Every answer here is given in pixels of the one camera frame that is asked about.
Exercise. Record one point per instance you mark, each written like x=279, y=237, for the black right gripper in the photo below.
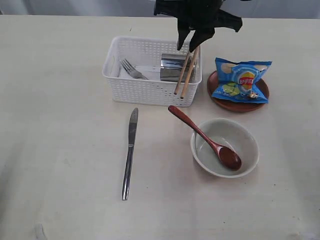
x=200, y=16

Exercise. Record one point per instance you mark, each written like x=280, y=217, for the wooden chopstick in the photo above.
x=182, y=73
x=189, y=73

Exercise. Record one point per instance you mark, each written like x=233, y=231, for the brown wooden plate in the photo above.
x=212, y=84

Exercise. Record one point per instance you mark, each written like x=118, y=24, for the white perforated plastic basket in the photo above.
x=145, y=55

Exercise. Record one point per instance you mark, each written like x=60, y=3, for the blue chips bag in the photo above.
x=237, y=81

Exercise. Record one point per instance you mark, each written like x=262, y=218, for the silver table knife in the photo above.
x=132, y=129

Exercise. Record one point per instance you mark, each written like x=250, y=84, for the pale green ceramic bowl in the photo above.
x=237, y=151

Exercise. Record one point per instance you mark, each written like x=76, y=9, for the red-brown wooden spoon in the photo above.
x=207, y=140

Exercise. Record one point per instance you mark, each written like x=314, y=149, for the silver metal fork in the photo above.
x=131, y=70

